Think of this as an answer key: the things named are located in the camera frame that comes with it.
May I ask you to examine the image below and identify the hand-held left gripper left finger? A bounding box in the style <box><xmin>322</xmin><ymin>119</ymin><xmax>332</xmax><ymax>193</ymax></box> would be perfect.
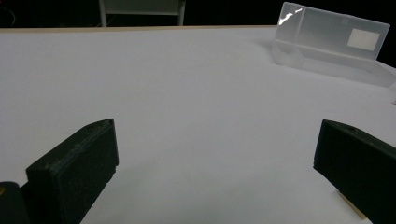
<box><xmin>26</xmin><ymin>118</ymin><xmax>120</xmax><ymax>224</ymax></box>

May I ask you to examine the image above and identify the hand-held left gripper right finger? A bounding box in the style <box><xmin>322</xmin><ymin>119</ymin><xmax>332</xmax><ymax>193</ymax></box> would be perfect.
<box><xmin>313</xmin><ymin>119</ymin><xmax>396</xmax><ymax>224</ymax></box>

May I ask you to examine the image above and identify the translucent plastic pencil box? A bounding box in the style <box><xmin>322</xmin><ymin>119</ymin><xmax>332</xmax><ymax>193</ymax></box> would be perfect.
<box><xmin>270</xmin><ymin>1</ymin><xmax>396</xmax><ymax>89</ymax></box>

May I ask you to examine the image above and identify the white metal stand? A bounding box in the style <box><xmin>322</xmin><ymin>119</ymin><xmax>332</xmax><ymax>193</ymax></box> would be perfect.
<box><xmin>98</xmin><ymin>0</ymin><xmax>187</xmax><ymax>27</ymax></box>

